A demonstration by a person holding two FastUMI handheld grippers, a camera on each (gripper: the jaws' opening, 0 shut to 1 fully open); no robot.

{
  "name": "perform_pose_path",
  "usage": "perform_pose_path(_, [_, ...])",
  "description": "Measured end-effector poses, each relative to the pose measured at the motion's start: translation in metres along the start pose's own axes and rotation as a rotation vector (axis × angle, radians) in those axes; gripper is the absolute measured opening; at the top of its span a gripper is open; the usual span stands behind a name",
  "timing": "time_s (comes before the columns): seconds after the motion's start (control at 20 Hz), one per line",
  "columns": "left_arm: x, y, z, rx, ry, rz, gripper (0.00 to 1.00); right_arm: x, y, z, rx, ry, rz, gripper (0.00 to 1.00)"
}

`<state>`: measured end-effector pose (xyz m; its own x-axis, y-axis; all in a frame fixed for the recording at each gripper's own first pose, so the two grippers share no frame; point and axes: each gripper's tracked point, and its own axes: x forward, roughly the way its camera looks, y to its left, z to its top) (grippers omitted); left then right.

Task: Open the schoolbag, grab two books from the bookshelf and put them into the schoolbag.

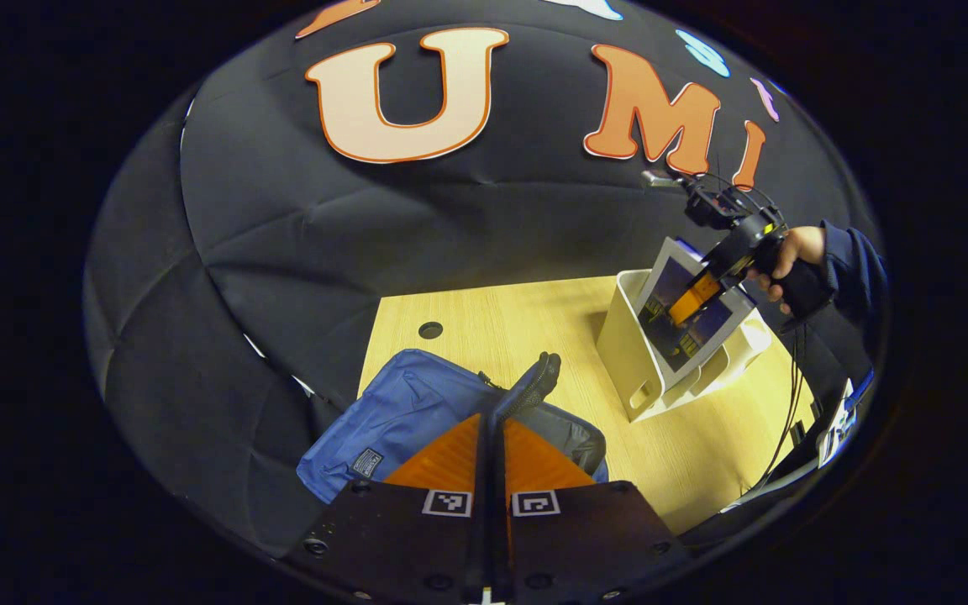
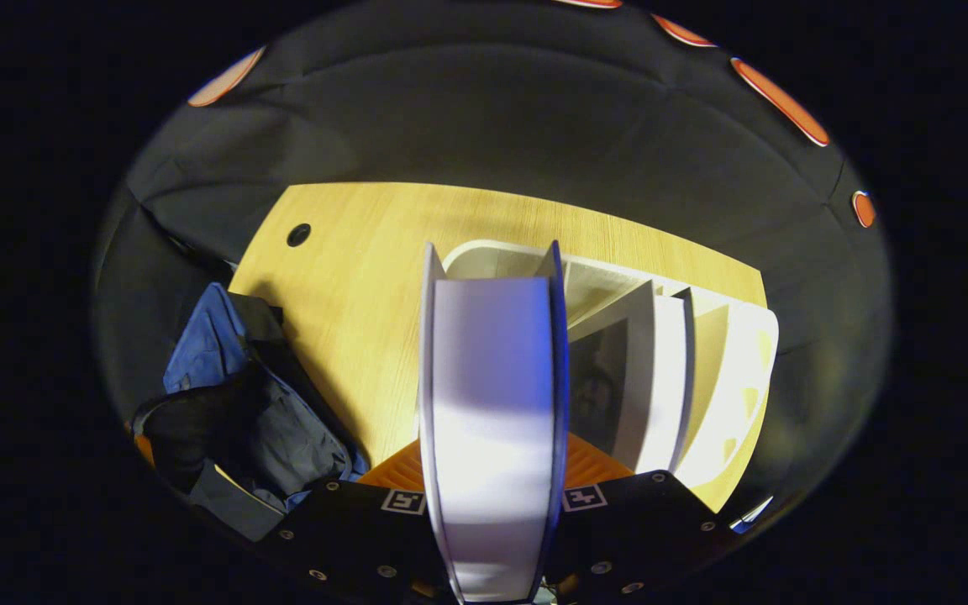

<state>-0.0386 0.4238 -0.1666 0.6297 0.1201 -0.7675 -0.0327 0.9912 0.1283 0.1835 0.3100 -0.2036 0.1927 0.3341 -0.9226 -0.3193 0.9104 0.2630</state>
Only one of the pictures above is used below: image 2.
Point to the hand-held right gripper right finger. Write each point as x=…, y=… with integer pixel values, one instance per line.
x=644, y=529

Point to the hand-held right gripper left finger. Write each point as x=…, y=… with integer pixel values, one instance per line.
x=349, y=538

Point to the blue schoolbag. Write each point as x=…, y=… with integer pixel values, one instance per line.
x=257, y=428

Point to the grey cover book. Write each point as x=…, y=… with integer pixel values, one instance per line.
x=618, y=386

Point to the white bookshelf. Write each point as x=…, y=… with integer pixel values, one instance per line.
x=728, y=395

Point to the blue cover book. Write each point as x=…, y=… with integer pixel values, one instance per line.
x=492, y=420

